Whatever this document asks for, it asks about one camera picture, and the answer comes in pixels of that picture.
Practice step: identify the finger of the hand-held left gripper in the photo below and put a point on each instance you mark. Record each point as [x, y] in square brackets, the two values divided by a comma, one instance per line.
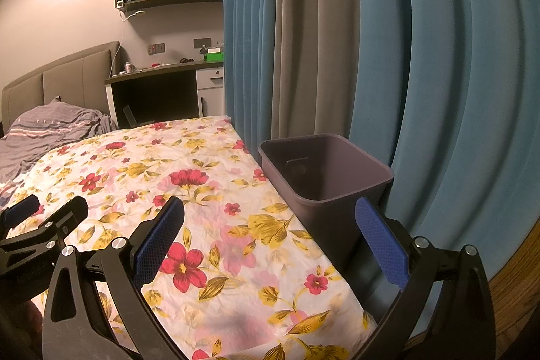
[21, 210]
[63, 214]

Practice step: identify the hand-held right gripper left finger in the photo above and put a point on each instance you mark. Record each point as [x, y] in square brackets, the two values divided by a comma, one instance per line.
[160, 237]

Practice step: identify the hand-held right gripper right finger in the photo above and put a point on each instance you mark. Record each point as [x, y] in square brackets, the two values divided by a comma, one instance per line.
[382, 242]

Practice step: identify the grey plastic bin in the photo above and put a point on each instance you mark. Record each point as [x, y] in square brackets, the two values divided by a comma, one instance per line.
[325, 225]

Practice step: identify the floral tablecloth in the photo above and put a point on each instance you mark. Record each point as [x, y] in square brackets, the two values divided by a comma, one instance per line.
[236, 258]

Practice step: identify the bed with grey bedding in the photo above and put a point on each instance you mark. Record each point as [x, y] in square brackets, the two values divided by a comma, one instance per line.
[42, 128]

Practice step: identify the grey padded bed headboard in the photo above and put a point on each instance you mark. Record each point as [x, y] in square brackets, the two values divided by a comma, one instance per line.
[71, 77]

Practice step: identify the white drawer cabinet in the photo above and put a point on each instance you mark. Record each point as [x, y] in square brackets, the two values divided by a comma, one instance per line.
[210, 98]

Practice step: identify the small white jars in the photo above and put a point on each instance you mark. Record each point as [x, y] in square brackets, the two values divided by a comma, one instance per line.
[129, 67]

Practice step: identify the dark topped desk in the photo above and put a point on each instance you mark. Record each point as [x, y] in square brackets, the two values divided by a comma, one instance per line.
[168, 69]

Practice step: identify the wide blue curtain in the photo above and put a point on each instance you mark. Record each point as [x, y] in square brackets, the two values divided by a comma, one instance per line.
[464, 90]

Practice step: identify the black item on desk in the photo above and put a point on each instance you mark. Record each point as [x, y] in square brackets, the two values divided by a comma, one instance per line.
[185, 60]

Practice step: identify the green box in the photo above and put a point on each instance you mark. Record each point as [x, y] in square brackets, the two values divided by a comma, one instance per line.
[215, 56]

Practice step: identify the grey curtain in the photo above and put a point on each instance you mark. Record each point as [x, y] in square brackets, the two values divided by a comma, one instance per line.
[312, 27]

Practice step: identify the narrow blue curtain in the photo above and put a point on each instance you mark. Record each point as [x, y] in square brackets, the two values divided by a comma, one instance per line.
[249, 27]

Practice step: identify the wall socket with red light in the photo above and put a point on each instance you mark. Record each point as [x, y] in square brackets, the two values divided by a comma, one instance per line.
[155, 48]

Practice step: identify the grey wall socket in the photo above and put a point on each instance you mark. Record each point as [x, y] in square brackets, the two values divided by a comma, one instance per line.
[201, 43]

